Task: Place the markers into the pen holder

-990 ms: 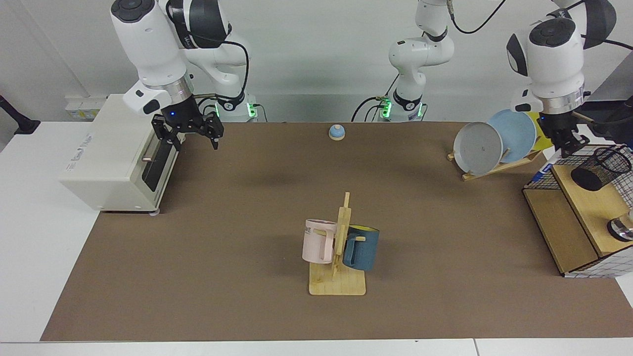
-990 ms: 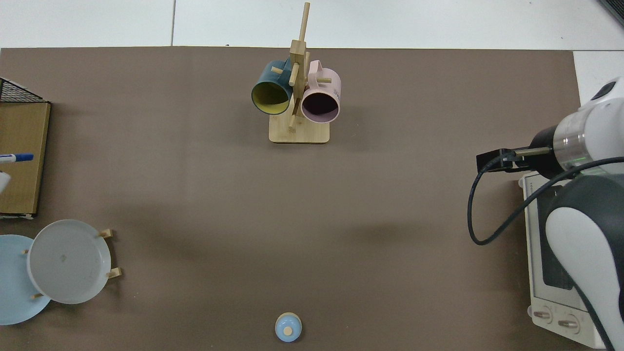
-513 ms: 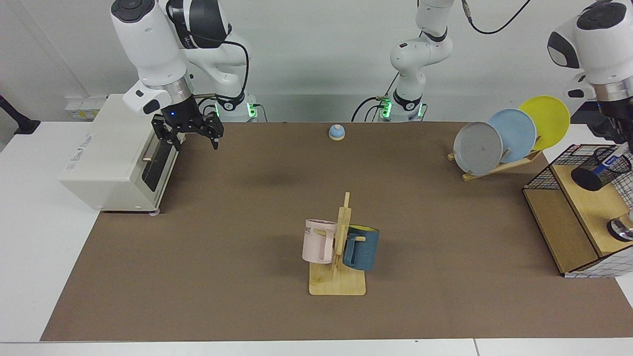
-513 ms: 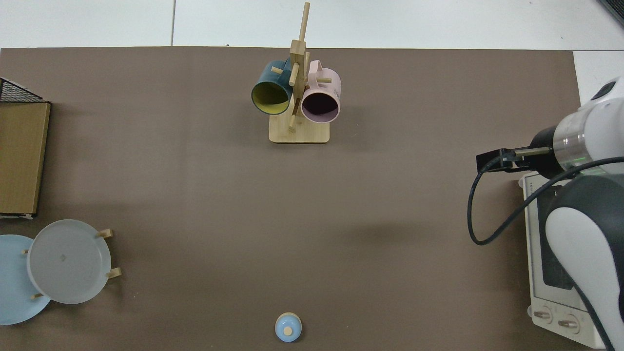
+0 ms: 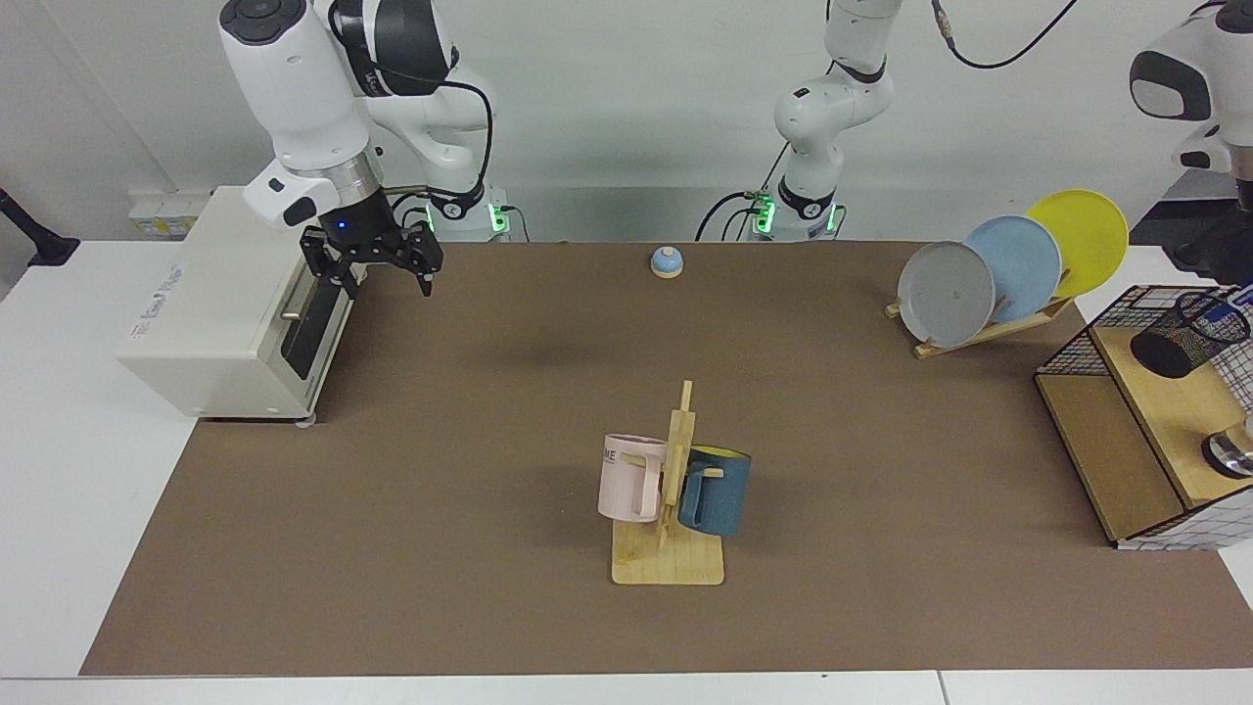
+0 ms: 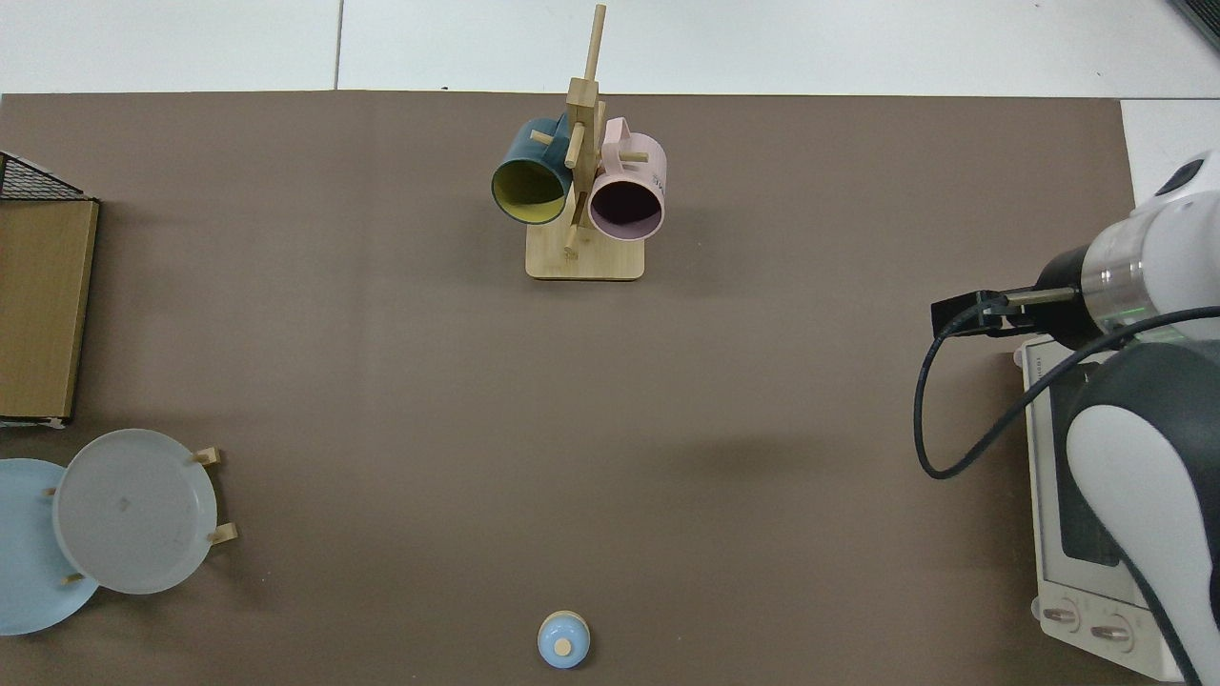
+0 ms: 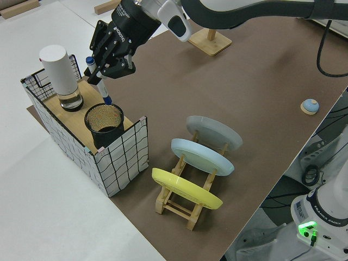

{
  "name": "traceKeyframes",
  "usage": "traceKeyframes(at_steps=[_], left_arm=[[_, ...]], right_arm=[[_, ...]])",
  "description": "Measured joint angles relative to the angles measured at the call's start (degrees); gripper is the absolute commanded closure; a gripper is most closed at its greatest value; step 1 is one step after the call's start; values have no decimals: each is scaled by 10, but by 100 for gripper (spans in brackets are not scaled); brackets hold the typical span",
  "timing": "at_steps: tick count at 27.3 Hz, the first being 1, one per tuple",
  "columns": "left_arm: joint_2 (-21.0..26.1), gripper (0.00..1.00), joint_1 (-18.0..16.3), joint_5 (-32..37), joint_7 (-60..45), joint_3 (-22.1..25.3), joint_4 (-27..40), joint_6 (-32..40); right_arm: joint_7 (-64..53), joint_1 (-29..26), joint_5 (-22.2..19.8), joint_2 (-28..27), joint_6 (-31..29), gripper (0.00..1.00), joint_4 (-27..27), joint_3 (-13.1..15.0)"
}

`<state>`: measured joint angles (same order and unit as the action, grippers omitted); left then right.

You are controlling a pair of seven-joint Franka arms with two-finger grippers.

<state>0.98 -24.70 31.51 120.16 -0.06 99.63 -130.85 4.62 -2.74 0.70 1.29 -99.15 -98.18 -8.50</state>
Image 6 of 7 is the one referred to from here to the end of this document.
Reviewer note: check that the grey plate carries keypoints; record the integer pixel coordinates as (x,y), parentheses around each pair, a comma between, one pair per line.
(133,514)

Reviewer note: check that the wooden cup stand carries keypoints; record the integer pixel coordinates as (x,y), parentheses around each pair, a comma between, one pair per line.
(583,257)

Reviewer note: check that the brown table cloth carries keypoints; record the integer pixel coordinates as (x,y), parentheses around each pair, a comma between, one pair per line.
(610,429)

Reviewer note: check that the pale toaster oven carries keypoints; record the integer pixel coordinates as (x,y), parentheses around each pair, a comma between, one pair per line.
(1048,572)

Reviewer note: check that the dark teal cup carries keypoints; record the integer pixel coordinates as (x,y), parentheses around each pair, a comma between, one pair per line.
(529,152)

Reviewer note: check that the wooden plate rack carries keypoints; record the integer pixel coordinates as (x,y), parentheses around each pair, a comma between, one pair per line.
(224,534)

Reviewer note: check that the pink cup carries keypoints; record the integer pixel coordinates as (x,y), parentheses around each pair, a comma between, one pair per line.
(634,167)

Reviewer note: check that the dark panel corner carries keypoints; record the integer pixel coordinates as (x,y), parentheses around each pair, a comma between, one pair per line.
(1203,19)

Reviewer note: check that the light blue plate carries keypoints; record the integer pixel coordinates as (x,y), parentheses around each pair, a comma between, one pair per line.
(24,553)

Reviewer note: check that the small blue round thing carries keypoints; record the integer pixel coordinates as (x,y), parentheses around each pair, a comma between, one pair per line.
(563,640)

